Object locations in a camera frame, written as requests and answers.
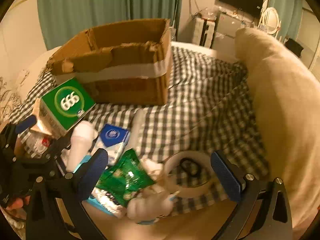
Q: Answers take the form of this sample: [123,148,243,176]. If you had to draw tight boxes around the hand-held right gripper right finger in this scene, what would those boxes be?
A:
[210,150,293,240]

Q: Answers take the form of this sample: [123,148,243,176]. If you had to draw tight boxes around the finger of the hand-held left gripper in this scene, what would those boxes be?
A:
[0,115,38,152]
[32,135,73,167]

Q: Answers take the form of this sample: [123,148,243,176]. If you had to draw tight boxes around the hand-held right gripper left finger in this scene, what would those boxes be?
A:
[26,148,109,240]

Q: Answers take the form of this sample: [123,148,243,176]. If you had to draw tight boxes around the white plastic bottle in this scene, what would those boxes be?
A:
[66,120,98,173]

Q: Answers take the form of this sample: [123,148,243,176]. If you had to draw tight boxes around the green snack packet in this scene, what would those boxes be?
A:
[96,149,157,208]

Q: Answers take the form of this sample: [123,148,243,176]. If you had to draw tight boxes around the cyan blister pack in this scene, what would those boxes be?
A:
[74,155,123,215]

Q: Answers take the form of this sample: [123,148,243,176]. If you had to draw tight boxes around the blue and white box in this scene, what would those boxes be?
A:
[91,124,130,167]

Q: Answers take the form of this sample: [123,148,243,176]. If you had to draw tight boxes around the beige tape roll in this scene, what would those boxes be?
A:
[162,151,220,198]

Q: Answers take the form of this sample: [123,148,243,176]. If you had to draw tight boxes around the green carton box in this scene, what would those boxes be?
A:
[32,78,97,140]

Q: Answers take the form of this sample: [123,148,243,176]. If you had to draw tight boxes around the white plush toy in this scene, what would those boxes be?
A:
[126,155,180,224]

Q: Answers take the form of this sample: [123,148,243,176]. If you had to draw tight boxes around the brown cardboard box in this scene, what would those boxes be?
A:
[46,18,173,105]

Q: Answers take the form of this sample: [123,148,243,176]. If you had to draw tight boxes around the person's left hand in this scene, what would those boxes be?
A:
[5,195,31,212]

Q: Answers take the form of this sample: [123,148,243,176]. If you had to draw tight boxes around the checkered cloth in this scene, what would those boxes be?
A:
[10,46,270,217]

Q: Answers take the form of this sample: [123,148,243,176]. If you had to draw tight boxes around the beige pillow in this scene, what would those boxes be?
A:
[235,27,320,240]

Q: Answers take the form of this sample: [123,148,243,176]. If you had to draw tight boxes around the wide green curtain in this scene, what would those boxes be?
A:
[36,0,184,52]

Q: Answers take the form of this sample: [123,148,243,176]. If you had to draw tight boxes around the black chair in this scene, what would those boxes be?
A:
[285,38,304,57]

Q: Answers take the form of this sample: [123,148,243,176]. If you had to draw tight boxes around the white suitcase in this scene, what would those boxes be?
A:
[192,17,217,48]

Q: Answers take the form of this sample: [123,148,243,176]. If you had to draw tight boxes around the grey cabinet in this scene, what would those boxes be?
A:
[214,12,253,40]

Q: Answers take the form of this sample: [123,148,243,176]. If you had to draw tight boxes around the clear plastic bag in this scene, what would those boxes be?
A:
[200,7,218,22]

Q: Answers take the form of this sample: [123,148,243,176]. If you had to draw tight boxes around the white oval mirror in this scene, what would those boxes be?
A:
[260,7,279,34]

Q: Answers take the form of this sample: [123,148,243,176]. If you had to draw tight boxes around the narrow green curtain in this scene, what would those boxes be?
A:
[269,0,304,40]

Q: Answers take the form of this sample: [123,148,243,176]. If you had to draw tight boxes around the black wall cable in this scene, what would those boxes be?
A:
[189,0,200,18]

